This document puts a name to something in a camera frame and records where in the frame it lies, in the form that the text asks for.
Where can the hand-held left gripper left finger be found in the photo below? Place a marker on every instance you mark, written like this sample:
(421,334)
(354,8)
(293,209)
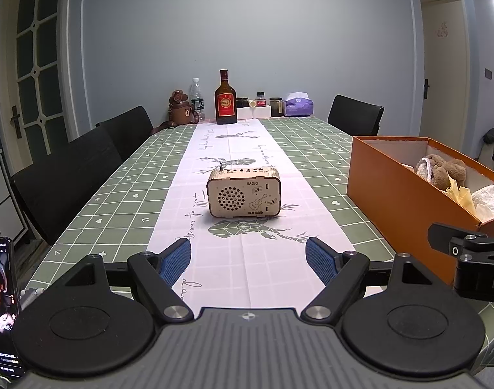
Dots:
(176,263)

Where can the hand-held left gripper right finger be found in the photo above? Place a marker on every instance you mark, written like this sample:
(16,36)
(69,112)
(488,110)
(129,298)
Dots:
(319,259)

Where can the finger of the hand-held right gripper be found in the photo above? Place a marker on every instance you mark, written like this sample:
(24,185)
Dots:
(453,237)

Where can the white paper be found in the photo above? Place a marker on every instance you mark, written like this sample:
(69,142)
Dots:
(487,198)

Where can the brown plush bear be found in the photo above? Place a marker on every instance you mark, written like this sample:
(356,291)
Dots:
(445,170)

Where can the orange cardboard box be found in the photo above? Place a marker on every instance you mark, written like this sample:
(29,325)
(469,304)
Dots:
(392,198)

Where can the white deer-print table runner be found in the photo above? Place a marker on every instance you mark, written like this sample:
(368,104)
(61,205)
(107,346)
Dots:
(247,243)

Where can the wooden radio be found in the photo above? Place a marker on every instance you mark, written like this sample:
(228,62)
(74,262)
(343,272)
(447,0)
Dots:
(242,194)

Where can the black chair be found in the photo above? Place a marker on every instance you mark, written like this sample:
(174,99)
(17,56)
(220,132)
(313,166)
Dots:
(354,115)
(127,129)
(64,182)

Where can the cream plain door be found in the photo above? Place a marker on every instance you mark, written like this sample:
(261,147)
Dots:
(445,73)

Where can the brown bear-shaped bottle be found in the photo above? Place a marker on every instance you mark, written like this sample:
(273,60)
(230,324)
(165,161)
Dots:
(182,109)

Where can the purple tissue pack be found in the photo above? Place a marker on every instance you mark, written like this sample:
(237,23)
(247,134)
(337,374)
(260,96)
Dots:
(298,106)

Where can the white box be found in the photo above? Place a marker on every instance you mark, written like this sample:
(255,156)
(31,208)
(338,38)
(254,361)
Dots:
(263,112)

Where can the dark glass jar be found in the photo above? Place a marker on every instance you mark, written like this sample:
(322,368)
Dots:
(275,107)

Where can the clear water bottle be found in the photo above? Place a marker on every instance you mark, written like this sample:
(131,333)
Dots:
(197,101)

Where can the brown bottle with red label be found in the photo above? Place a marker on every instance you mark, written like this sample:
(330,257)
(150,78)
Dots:
(224,105)

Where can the small dark bottle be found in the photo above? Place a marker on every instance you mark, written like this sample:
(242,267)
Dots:
(260,100)

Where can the black jar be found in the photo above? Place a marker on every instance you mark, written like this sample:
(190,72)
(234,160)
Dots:
(242,103)

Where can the black smartphone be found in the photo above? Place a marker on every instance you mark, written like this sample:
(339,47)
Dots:
(2,300)

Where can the white cabinet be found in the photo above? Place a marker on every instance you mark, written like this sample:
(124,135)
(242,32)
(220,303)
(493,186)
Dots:
(2,198)

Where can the glass-paned door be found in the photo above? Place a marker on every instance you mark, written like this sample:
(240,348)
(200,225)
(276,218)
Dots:
(40,56)

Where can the wall switch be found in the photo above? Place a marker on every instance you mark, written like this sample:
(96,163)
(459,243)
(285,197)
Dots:
(489,73)

